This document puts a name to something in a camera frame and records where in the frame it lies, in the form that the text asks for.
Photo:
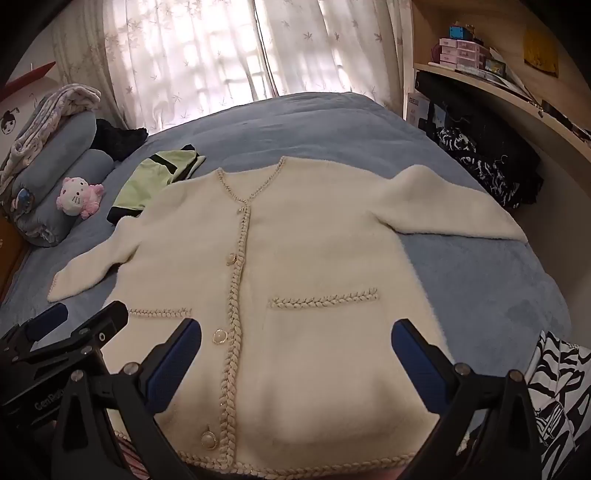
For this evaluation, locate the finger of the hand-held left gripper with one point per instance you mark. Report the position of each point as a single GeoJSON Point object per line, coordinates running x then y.
{"type": "Point", "coordinates": [46, 321]}
{"type": "Point", "coordinates": [101, 323]}

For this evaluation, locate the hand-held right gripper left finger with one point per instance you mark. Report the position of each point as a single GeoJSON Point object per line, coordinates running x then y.
{"type": "Point", "coordinates": [178, 355]}

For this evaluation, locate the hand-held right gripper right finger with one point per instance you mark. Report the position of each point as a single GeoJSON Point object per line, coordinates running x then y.
{"type": "Point", "coordinates": [415, 360]}

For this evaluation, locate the cream fuzzy cardigan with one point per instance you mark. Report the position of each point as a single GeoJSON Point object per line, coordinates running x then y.
{"type": "Point", "coordinates": [300, 258]}

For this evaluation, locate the pink and white plush cat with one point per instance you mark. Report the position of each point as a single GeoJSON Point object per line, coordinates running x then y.
{"type": "Point", "coordinates": [76, 196]}

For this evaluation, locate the green and black shirt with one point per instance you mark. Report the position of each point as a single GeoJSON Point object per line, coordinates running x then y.
{"type": "Point", "coordinates": [138, 189]}

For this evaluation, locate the zebra print clothing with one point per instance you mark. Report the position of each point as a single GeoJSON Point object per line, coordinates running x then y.
{"type": "Point", "coordinates": [554, 392]}

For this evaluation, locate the blue rolled pillow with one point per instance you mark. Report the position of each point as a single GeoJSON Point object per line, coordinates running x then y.
{"type": "Point", "coordinates": [69, 134]}
{"type": "Point", "coordinates": [87, 168]}

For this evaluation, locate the black fuzzy garment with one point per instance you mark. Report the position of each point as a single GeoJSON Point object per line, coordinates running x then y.
{"type": "Point", "coordinates": [115, 138]}

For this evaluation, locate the black and white patterned cloth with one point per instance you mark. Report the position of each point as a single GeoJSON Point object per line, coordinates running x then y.
{"type": "Point", "coordinates": [480, 168]}

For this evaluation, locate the floral blanket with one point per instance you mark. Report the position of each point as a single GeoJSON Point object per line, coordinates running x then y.
{"type": "Point", "coordinates": [51, 110]}

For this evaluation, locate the white carton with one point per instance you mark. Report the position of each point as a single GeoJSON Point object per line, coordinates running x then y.
{"type": "Point", "coordinates": [415, 108]}

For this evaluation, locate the blue bed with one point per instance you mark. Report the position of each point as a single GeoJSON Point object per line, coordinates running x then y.
{"type": "Point", "coordinates": [323, 124]}

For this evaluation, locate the white floral curtain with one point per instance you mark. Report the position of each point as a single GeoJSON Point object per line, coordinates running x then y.
{"type": "Point", "coordinates": [332, 46]}
{"type": "Point", "coordinates": [175, 60]}

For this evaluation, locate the wooden bookshelf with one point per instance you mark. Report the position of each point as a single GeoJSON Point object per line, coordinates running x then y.
{"type": "Point", "coordinates": [545, 115]}

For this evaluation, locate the pink drawer organiser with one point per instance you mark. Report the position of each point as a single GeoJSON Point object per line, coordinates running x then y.
{"type": "Point", "coordinates": [461, 53]}

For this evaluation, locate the small blue box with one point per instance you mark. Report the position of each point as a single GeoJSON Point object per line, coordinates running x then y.
{"type": "Point", "coordinates": [458, 32]}

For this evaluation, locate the yellow paper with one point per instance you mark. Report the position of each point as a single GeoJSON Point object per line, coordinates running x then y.
{"type": "Point", "coordinates": [541, 53]}

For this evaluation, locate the face wall sticker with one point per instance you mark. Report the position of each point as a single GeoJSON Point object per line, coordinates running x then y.
{"type": "Point", "coordinates": [7, 121]}

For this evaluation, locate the red wall shelf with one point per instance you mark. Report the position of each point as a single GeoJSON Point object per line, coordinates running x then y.
{"type": "Point", "coordinates": [27, 81]}

